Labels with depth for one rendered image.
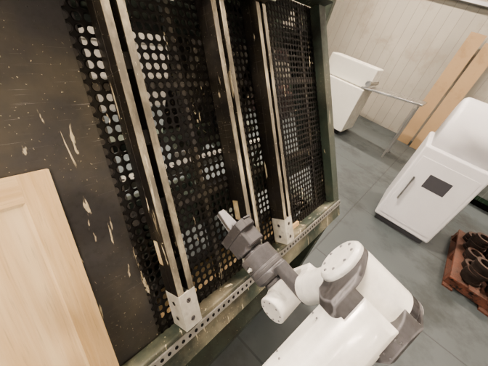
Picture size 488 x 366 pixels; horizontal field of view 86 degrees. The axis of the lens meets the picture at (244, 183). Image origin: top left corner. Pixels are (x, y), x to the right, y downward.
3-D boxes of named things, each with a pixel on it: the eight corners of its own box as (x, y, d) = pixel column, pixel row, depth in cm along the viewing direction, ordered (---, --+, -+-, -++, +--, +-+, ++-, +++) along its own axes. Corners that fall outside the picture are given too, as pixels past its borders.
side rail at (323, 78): (317, 200, 170) (333, 201, 163) (300, 11, 142) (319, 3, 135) (322, 195, 176) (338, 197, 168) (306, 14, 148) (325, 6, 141)
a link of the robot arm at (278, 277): (270, 261, 70) (301, 297, 66) (242, 287, 63) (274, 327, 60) (288, 244, 61) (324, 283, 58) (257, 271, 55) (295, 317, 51)
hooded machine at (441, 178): (421, 250, 301) (547, 131, 212) (366, 213, 331) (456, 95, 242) (431, 221, 361) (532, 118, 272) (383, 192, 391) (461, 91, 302)
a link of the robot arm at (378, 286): (306, 258, 56) (378, 228, 40) (340, 293, 55) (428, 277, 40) (281, 296, 49) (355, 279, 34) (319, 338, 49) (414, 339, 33)
